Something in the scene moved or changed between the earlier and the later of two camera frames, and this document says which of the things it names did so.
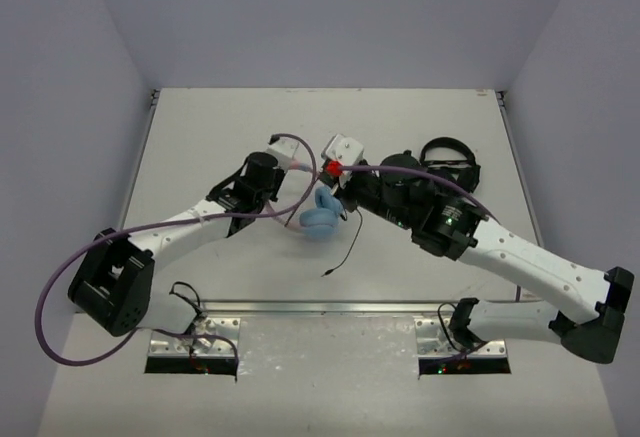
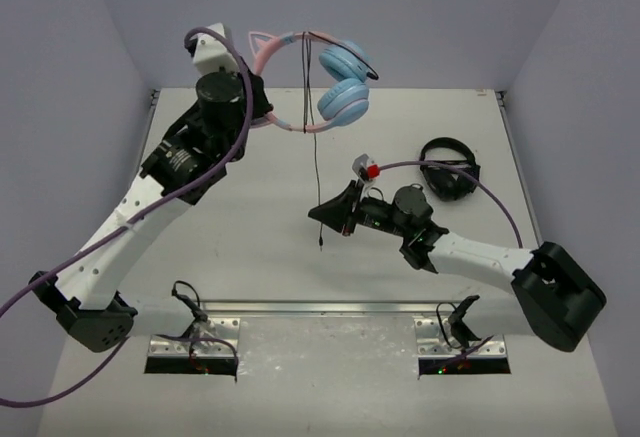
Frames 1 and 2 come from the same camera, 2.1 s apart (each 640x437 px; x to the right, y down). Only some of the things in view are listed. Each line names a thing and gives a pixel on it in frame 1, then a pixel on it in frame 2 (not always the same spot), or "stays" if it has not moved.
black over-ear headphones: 463,173 stays
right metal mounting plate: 431,341 stays
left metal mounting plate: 207,337 stays
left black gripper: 273,188 → 260,99
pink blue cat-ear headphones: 324,221 → 343,98
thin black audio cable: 350,250 → 307,104
